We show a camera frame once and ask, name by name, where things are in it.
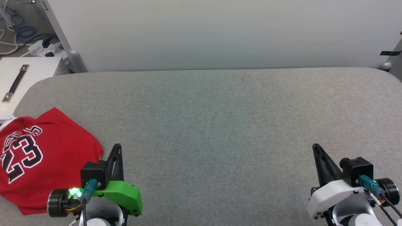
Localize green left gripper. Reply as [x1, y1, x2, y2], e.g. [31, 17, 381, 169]
[93, 144, 143, 217]

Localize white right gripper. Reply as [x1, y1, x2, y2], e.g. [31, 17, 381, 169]
[307, 144, 366, 219]

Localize red basketball jersey white sleeves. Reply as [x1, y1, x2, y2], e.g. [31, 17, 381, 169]
[0, 107, 104, 216]

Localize white metal equipment box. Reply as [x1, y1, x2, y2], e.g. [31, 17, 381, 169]
[0, 56, 70, 123]

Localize grey partition edge panel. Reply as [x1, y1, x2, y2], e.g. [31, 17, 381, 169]
[388, 38, 402, 83]

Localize white power strip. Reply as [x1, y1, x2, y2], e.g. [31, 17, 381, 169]
[28, 39, 68, 59]

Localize grey metal furniture leg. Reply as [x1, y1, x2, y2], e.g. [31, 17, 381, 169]
[0, 6, 16, 28]

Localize grey partition post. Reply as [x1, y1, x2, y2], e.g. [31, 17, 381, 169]
[42, 0, 88, 73]

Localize black strap handle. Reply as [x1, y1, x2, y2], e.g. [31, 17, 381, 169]
[2, 64, 30, 103]

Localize white floor cable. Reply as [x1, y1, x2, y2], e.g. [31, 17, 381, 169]
[0, 28, 32, 57]

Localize blue coiled cable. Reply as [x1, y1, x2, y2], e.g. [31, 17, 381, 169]
[0, 6, 37, 42]

